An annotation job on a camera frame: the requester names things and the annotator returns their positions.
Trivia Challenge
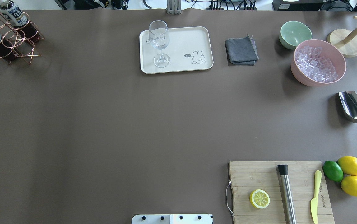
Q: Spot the half lemon slice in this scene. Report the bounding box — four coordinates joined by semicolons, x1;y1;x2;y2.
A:
249;189;270;209

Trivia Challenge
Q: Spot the bamboo cutting board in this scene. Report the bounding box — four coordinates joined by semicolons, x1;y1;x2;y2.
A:
229;161;322;224

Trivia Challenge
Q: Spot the copper wire bottle basket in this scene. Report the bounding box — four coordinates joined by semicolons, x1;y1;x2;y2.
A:
0;0;44;64

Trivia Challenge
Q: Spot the steel muddler black tip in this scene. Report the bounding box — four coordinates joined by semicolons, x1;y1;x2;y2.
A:
277;164;297;224

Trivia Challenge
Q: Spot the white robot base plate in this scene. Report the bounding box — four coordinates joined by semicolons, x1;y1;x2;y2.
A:
131;213;214;224

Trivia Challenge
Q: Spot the cream rabbit tray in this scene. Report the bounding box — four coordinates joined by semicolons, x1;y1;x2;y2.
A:
140;26;214;74

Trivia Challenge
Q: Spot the yellow lemon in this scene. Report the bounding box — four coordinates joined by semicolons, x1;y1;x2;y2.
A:
337;156;357;176
341;175;357;197

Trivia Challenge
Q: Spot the yellow plastic knife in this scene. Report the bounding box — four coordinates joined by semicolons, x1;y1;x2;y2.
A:
310;170;322;224

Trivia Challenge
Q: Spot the upper yellow lemon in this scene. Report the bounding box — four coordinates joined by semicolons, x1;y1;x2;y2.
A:
337;156;357;176

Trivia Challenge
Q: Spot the green lime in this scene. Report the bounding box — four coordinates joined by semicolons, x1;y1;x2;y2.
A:
322;161;344;182

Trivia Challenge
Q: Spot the lower yellow lemon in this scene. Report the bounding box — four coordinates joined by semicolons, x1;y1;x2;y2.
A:
341;175;357;197

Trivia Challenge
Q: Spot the pink bowl with ice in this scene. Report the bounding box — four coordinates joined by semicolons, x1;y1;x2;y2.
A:
291;39;346;86

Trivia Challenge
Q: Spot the green bowl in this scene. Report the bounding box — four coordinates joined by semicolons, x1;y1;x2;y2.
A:
279;21;312;50

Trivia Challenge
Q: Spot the clear wine glass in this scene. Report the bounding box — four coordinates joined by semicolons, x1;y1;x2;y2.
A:
149;20;170;68

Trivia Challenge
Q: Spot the wooden mug tree stand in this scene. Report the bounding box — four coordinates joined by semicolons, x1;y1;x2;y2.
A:
327;16;357;58

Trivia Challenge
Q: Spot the grey folded cloth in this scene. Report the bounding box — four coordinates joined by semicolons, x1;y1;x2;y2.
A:
225;35;259;66

